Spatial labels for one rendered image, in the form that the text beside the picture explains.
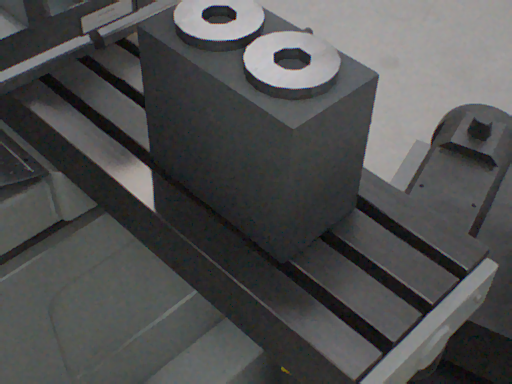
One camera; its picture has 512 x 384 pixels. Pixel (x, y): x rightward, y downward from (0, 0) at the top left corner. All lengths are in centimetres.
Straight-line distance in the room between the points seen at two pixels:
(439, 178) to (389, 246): 62
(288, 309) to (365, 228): 14
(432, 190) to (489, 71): 142
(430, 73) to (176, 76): 200
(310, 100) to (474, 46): 223
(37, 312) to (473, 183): 80
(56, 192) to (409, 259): 49
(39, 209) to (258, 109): 48
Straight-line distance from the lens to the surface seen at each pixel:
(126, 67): 102
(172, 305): 144
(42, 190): 103
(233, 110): 68
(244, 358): 157
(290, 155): 65
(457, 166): 143
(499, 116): 156
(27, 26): 100
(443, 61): 275
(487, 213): 139
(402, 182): 165
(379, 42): 279
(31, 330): 119
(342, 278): 76
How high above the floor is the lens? 153
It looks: 46 degrees down
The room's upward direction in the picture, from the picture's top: 2 degrees clockwise
